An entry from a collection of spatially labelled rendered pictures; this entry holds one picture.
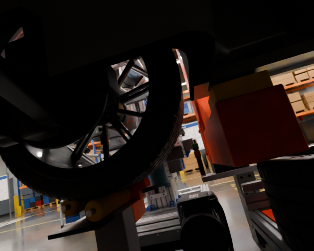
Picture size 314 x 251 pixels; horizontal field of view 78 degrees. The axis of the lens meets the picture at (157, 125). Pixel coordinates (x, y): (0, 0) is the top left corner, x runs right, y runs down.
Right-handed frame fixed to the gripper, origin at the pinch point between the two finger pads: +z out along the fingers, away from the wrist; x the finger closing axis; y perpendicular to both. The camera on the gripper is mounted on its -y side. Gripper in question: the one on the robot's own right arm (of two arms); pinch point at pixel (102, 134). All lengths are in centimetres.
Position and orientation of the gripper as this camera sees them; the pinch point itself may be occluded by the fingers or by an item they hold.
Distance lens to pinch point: 117.6
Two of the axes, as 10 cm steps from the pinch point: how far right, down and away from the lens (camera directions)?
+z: 9.6, -2.7, -1.3
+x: 1.8, 1.7, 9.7
